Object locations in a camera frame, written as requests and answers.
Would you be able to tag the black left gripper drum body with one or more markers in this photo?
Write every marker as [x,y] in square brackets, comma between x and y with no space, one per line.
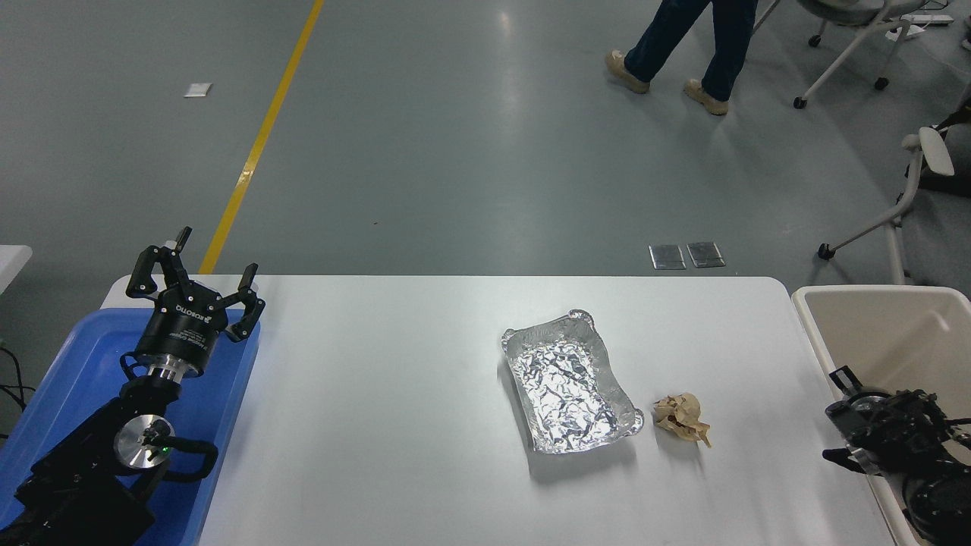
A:
[186,326]

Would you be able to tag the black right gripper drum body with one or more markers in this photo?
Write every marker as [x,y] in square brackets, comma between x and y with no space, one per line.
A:
[853,425]

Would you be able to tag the foil tray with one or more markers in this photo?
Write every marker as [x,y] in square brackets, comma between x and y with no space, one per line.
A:
[565,387]

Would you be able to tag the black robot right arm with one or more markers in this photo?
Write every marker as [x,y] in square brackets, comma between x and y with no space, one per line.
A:
[933,485]

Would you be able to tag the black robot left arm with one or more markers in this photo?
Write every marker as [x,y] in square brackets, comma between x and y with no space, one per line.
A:
[83,470]

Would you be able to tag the silver floor plate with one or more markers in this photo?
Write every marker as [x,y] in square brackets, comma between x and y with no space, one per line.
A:
[705,255]
[667,257]

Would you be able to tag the large pale bin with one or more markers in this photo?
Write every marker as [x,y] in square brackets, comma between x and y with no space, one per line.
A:
[887,334]

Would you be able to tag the blue plastic tray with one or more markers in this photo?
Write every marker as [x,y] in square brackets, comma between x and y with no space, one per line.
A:
[68,364]

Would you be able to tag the yellow floor tape line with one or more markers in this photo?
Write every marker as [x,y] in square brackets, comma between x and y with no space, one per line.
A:
[258,144]

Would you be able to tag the white side table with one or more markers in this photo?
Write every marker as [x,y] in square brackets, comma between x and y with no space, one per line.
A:
[11,265]

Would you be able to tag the crumpled tan paper ball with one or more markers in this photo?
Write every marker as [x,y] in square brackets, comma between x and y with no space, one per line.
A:
[679,417]

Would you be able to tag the white paper scrap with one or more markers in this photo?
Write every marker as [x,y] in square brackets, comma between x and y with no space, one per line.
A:
[198,89]

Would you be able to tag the white office chair with armrest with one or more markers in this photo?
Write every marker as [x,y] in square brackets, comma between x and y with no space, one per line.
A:
[931,148]

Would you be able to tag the white wheeled office chair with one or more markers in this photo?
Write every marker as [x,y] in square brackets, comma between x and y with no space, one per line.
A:
[850,45]

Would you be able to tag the person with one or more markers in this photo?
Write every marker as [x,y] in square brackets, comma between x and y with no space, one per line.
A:
[721,45]

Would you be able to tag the white power strip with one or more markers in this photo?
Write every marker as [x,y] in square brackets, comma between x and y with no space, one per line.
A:
[929,19]

